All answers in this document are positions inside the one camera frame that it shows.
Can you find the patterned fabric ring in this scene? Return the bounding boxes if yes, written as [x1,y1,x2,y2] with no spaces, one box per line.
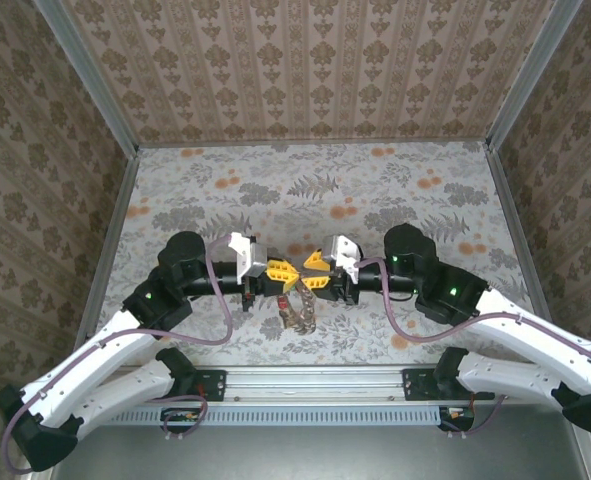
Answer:
[280,285,320,336]

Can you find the floral tablecloth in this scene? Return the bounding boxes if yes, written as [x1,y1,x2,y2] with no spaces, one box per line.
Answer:
[82,141,559,367]

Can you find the grey metal panel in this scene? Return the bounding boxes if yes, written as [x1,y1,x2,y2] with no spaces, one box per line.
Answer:
[49,403,591,480]

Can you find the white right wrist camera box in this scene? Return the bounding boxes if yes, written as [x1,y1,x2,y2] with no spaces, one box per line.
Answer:
[323,233,362,282]

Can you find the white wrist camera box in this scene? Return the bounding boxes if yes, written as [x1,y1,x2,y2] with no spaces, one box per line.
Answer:
[227,232,269,279]
[323,233,362,282]

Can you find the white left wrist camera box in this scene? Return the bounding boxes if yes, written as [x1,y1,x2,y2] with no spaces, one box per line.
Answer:
[227,232,269,279]

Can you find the aluminium table side rail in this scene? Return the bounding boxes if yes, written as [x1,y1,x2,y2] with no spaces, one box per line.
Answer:
[483,143,544,309]
[74,148,140,351]

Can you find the aluminium mounting rail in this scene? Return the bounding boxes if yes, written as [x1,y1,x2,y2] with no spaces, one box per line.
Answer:
[109,363,496,407]

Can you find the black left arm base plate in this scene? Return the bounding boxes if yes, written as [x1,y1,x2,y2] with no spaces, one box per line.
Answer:
[187,368,226,402]

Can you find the grey slotted cable duct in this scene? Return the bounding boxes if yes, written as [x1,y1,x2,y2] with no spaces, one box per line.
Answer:
[109,405,479,427]

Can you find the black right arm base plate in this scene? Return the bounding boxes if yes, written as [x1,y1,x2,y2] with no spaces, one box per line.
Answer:
[402,368,494,402]

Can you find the aluminium frame post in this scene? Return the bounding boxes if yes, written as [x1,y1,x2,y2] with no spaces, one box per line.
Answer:
[33,0,140,154]
[485,0,587,151]

